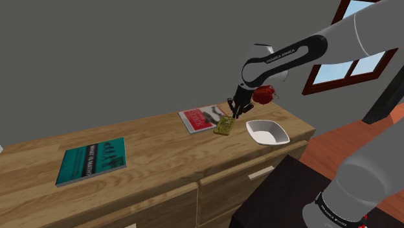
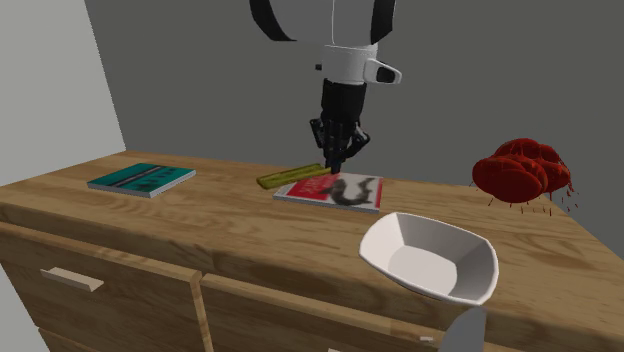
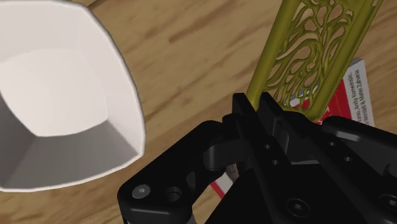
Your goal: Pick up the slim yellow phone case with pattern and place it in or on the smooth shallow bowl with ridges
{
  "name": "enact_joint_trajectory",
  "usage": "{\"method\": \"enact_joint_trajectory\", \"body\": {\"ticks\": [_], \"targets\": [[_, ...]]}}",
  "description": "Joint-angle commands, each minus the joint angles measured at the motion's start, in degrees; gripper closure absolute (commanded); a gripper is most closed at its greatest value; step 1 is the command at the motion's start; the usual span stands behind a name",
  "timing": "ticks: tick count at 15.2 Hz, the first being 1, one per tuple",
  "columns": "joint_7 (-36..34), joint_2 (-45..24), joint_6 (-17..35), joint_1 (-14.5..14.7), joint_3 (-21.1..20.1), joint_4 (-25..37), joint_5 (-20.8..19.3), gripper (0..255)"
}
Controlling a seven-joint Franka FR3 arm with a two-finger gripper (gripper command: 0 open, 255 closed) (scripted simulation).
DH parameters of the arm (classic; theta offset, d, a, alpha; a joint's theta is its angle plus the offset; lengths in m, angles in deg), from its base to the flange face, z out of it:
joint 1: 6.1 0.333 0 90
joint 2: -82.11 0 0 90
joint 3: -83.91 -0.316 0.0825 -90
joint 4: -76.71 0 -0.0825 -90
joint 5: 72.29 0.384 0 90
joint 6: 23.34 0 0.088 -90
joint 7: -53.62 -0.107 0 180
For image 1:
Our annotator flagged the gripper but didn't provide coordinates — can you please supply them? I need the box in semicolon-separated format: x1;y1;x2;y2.
227;84;256;119

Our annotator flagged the olive green rectangular sponge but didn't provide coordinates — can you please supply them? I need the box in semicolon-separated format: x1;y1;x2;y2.
213;115;237;137

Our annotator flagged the red round object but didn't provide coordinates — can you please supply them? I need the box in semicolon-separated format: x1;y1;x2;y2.
252;84;278;106

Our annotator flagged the red and grey book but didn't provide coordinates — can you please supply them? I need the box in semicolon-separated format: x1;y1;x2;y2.
177;104;229;135

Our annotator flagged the white square bowl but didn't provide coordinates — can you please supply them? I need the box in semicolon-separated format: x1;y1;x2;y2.
245;119;291;146

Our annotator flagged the wooden chest of drawers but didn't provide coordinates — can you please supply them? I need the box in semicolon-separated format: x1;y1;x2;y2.
0;100;317;228

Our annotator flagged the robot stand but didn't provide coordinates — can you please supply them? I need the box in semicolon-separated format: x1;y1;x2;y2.
228;154;404;228

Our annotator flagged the red-framed window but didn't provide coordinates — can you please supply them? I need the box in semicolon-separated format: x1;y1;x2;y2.
301;0;399;96

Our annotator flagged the teal book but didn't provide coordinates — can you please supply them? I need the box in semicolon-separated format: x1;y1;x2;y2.
55;137;128;188

